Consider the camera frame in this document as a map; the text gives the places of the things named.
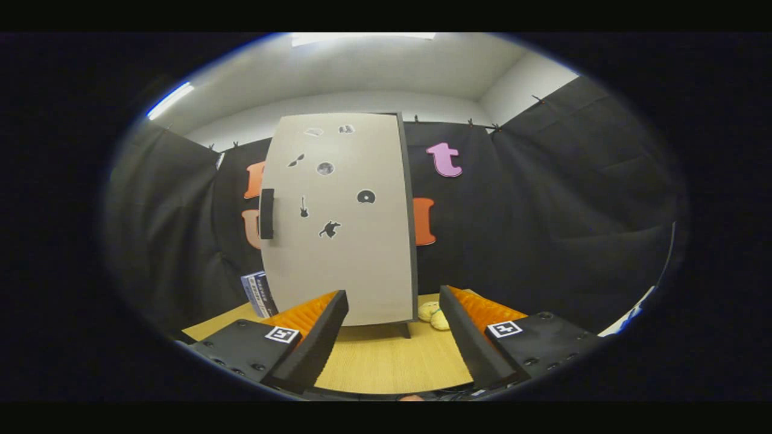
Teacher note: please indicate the yellow plush toy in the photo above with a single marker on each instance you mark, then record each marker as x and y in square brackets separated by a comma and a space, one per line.
[435, 316]

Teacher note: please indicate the rectangular ceiling light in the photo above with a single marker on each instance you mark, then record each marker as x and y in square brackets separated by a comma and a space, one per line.
[362, 38]

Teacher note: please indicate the light grey cabinet door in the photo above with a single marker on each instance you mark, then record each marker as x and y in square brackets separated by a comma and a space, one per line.
[350, 265]

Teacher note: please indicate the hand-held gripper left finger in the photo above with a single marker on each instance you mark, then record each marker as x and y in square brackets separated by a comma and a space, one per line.
[319, 343]

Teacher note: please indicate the black backdrop cloth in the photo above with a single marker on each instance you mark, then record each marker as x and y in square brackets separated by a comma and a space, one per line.
[543, 211]

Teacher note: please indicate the grey cabinet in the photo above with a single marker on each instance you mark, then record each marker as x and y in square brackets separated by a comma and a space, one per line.
[412, 241]

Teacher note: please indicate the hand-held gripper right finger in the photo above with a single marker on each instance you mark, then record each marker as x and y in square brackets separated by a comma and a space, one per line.
[467, 343]

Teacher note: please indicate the long ceiling light strip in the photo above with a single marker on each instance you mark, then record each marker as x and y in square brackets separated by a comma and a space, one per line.
[170, 100]

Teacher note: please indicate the light blue book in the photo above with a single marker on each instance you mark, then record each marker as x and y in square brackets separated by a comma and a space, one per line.
[248, 295]

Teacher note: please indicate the white and blue object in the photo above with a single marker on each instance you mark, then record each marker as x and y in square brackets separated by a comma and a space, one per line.
[624, 316]

